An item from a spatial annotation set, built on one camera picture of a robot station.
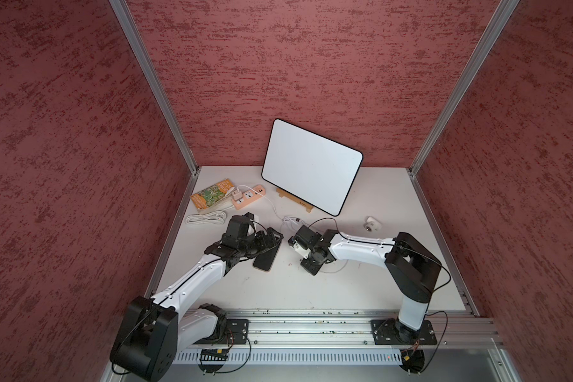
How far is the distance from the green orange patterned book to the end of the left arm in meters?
0.36

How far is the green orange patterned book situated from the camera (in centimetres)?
104

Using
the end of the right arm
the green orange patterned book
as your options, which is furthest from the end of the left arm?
the green orange patterned book
